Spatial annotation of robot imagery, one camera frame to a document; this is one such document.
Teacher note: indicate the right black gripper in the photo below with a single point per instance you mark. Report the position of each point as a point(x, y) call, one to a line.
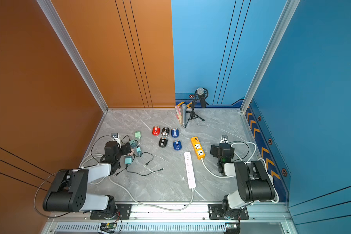
point(215, 148)

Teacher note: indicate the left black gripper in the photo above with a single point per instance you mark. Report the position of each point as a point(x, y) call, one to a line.
point(125, 151)

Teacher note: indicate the teal USB charger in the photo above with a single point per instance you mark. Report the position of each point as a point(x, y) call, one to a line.
point(133, 143)

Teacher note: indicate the yellow power strip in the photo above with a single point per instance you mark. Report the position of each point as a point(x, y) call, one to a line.
point(198, 148)

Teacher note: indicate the green USB charger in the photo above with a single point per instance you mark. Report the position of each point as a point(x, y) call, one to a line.
point(138, 134)

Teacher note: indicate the red electric shaver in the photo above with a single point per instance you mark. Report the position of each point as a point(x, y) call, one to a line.
point(156, 130)

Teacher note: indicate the blue electric shaver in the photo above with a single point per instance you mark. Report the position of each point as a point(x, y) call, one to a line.
point(177, 145)
point(174, 132)

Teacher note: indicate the white power strip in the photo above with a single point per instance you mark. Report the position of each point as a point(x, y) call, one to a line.
point(189, 171)

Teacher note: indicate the black electric shaver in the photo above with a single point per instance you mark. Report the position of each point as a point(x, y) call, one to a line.
point(163, 142)
point(165, 132)

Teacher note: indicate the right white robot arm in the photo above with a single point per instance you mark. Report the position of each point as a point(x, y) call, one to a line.
point(253, 182)

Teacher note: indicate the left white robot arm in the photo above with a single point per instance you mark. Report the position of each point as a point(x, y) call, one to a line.
point(68, 191)

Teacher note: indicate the grey handheld microphone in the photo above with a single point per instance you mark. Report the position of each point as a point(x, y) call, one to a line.
point(183, 115)

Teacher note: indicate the black microphone on tripod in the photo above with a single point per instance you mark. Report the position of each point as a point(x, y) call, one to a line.
point(200, 95)

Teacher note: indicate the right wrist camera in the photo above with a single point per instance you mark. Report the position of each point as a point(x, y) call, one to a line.
point(224, 139)

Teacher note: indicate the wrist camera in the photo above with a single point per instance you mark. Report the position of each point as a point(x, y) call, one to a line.
point(116, 137)
point(224, 139)

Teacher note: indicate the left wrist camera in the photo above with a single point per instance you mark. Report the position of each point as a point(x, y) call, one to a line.
point(116, 137)

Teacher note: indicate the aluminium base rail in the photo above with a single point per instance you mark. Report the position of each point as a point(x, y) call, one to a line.
point(199, 217)

